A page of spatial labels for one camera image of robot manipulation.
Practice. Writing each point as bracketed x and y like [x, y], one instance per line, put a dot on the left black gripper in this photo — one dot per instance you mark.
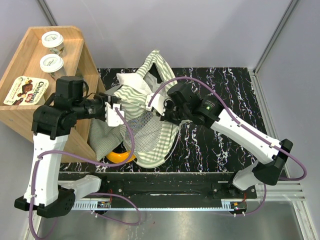
[104, 98]

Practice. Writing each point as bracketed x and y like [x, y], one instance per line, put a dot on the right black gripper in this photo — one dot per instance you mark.
[167, 104]

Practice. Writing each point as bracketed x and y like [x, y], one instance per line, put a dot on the striped green pet tent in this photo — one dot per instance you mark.
[155, 74]

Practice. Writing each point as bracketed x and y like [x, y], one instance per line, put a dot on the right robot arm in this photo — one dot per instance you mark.
[183, 104]

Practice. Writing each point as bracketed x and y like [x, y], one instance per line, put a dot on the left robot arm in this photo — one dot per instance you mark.
[51, 126]

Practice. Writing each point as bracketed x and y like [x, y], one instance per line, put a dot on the yellow pet bowl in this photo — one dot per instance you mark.
[117, 158]

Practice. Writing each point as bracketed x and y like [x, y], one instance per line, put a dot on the green checked cushion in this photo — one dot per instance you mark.
[102, 138]

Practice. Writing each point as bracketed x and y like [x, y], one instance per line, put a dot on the white lidded cup front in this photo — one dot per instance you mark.
[53, 65]

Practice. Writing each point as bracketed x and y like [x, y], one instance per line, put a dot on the white lidded cup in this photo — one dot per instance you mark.
[54, 42]
[53, 65]

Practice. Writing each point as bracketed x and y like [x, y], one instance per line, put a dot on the Chobani yogurt flip pack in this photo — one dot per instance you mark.
[27, 91]

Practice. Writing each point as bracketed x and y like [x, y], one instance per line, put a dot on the white lidded cup rear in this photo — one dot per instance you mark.
[54, 42]

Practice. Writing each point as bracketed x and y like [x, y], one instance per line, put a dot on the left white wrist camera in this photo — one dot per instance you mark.
[114, 114]

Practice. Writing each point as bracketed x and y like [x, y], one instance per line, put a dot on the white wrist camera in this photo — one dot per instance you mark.
[156, 104]
[114, 114]

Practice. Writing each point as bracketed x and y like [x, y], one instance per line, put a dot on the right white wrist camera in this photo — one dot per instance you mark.
[156, 104]

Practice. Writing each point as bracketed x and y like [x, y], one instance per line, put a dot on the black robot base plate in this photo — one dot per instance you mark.
[174, 190]

